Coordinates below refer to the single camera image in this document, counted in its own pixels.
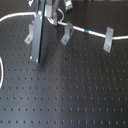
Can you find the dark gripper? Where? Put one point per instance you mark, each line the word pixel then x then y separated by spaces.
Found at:
pixel 51 8

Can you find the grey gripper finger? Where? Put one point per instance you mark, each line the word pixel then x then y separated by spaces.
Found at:
pixel 37 31

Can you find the left metal cable clip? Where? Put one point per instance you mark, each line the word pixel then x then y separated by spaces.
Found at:
pixel 29 37

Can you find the metal cable clip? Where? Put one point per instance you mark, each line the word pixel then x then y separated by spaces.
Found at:
pixel 68 33
pixel 108 39
pixel 29 37

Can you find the middle metal cable clip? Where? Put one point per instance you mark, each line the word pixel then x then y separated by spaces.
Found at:
pixel 68 33

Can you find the right metal cable clip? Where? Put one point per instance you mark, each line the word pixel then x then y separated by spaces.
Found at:
pixel 108 39

